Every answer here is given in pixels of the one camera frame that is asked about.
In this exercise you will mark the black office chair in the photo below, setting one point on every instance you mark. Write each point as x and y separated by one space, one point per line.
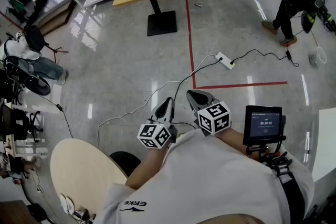
18 123

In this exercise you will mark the white badminton racket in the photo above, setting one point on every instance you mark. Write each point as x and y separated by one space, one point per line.
321 55

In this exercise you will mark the low wooden platform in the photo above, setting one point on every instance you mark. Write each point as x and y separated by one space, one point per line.
56 19

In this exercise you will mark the white power strip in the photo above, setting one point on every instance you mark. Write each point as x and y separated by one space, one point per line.
225 61

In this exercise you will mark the black chest monitor screen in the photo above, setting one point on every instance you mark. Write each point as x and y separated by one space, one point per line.
263 124

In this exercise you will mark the white desk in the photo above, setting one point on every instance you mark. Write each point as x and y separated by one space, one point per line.
325 139

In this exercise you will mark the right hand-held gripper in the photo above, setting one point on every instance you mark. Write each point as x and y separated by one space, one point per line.
214 119

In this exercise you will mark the wooden tripod stand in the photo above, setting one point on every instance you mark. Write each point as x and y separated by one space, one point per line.
56 50

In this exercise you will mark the round beige table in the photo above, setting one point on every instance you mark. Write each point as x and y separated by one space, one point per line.
81 170

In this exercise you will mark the grey round floor disc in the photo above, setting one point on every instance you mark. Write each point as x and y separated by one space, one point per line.
313 60

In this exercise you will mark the black monitor mount rig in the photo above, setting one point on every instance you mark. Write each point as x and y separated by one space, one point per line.
275 160

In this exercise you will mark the person's right forearm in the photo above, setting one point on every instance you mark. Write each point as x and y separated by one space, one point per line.
233 139

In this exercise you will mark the person's white T-shirt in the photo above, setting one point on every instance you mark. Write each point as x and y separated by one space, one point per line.
204 181

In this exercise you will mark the person's left forearm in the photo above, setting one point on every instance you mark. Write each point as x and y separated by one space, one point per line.
147 168

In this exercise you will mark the black round stool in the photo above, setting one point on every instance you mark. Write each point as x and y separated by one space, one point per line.
126 162

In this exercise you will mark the black backpack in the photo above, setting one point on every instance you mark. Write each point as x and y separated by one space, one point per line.
34 38

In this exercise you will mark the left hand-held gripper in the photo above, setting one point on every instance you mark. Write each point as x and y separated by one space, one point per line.
155 136

